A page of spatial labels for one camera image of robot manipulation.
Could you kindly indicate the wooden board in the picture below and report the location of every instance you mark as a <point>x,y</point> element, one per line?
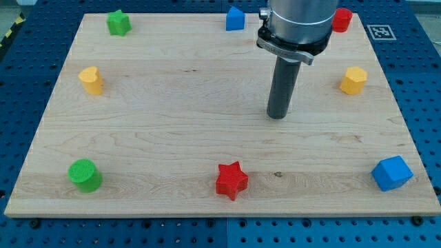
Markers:
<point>181,95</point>

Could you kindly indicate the red star block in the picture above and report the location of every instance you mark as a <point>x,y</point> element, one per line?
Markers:
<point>231,180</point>

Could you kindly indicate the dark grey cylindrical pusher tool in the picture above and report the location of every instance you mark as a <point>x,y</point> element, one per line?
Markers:
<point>282,87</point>

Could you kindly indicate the blue triangular block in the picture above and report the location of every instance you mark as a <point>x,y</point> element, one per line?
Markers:
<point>235,19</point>

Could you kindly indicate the yellow heart block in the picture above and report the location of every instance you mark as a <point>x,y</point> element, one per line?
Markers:
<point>91,80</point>

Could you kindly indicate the yellow hexagon block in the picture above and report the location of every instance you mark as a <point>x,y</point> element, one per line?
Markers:
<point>353,80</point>

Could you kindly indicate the green star block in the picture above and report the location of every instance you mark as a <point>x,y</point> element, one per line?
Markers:
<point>118,23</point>

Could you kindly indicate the green cylinder block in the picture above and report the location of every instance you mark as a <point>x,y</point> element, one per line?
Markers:
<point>84,174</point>

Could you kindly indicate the red cylinder block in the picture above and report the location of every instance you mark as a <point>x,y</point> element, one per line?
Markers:
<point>341,20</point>

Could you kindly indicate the blue cube block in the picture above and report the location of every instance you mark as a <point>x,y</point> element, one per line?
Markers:
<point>391,173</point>

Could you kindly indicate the fiducial marker tag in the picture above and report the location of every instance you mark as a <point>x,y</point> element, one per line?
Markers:
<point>380,32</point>

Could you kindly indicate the black bolt front left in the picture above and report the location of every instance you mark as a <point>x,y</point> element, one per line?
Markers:
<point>35,223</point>

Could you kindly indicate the black bolt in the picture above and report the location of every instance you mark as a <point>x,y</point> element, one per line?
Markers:
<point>35,223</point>
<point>417,220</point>

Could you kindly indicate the black bolt front right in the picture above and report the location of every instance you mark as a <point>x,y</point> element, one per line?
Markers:
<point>417,220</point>

